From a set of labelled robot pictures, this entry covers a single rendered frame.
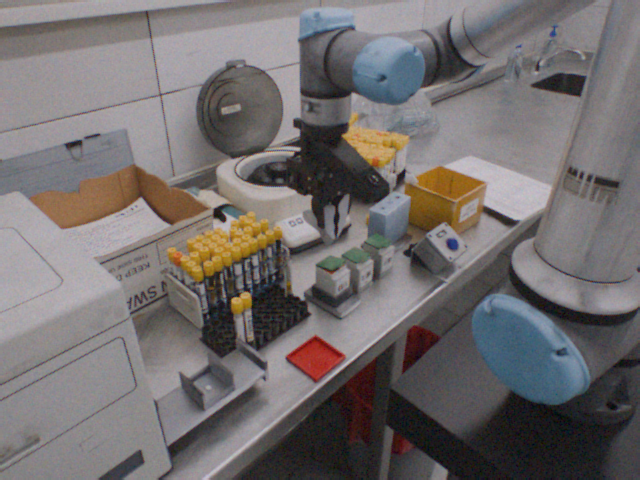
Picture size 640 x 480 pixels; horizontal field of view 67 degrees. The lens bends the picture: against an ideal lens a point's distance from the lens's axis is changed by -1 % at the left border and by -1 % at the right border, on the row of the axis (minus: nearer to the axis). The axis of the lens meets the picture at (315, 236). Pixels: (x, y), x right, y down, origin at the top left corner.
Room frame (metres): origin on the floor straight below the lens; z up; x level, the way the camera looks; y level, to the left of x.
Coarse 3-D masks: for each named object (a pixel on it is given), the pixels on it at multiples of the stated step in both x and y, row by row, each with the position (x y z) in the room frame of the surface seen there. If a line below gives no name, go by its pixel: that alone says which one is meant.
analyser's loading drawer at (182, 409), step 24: (216, 360) 0.48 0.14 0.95; (240, 360) 0.51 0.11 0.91; (264, 360) 0.49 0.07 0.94; (192, 384) 0.44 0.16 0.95; (216, 384) 0.47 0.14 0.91; (240, 384) 0.47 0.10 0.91; (168, 408) 0.42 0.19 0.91; (192, 408) 0.42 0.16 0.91; (216, 408) 0.43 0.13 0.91; (168, 432) 0.39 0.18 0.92
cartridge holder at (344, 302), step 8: (312, 288) 0.69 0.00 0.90; (320, 288) 0.68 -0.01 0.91; (304, 296) 0.70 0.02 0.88; (312, 296) 0.69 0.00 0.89; (320, 296) 0.68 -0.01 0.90; (328, 296) 0.67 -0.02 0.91; (336, 296) 0.66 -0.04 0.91; (344, 296) 0.68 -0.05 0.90; (352, 296) 0.69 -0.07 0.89; (320, 304) 0.68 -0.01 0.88; (328, 304) 0.67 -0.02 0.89; (336, 304) 0.66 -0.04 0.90; (344, 304) 0.67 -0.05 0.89; (352, 304) 0.67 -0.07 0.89; (336, 312) 0.65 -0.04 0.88; (344, 312) 0.65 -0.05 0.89
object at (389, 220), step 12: (396, 192) 0.93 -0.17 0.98; (384, 204) 0.88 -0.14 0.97; (396, 204) 0.88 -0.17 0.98; (408, 204) 0.91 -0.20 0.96; (372, 216) 0.85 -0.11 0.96; (384, 216) 0.84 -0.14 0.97; (396, 216) 0.87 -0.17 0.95; (372, 228) 0.85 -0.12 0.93; (384, 228) 0.83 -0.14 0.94; (396, 228) 0.87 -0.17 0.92; (396, 240) 0.88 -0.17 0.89; (408, 240) 0.89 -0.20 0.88; (396, 252) 0.85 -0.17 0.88
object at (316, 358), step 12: (300, 348) 0.57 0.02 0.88; (312, 348) 0.57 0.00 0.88; (324, 348) 0.57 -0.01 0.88; (288, 360) 0.55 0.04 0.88; (300, 360) 0.55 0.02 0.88; (312, 360) 0.55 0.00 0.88; (324, 360) 0.55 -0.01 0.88; (336, 360) 0.54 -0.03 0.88; (312, 372) 0.52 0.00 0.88; (324, 372) 0.52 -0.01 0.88
